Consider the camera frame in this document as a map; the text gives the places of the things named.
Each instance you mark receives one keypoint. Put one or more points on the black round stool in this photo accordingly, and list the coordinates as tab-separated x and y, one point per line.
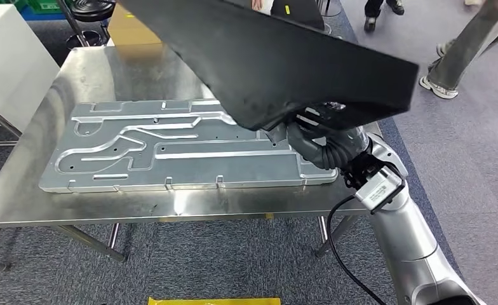
93	10

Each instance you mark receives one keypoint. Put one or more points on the blue plastic crate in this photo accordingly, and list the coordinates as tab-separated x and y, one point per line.
43	16

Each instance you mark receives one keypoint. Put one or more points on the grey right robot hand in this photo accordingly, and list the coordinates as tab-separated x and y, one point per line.
316	136

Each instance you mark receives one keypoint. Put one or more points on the stainless steel table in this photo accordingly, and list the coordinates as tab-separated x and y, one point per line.
0	122

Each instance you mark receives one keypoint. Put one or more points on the black panel with yellow sticker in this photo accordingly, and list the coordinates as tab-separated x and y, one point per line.
303	14

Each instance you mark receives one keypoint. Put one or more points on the green plastic crate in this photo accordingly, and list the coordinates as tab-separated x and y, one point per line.
47	5

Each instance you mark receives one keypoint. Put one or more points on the large aluminium grooved plate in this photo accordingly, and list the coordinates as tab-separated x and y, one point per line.
190	168

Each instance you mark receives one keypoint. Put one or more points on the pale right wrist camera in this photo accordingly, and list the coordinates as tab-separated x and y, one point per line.
379	189

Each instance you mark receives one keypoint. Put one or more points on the tan cardboard box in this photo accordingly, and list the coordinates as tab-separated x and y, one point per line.
131	29

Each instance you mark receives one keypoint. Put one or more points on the person's hand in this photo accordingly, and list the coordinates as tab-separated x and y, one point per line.
257	4

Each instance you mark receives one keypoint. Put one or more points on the stainless steel workbench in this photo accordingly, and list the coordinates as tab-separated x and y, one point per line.
106	71

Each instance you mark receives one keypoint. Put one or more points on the person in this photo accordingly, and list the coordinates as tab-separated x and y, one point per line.
375	12
463	50

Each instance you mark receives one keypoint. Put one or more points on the white cabinet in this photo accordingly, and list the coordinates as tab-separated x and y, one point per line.
13	63

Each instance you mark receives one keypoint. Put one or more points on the black plastic plate bracket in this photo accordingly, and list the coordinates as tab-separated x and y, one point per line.
274	63

